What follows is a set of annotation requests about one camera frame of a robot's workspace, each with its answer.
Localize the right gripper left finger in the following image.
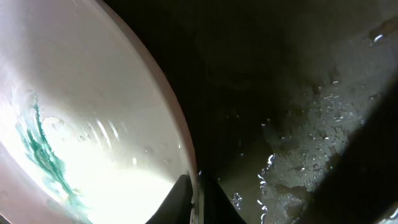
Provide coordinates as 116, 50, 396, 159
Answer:
146, 174, 193, 224

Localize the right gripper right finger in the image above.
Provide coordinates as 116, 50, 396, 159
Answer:
198, 173, 246, 224

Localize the white plate pink rim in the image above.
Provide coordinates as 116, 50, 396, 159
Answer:
1, 0, 200, 223

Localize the dark brown serving tray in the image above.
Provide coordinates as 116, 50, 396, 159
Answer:
108, 0, 397, 223

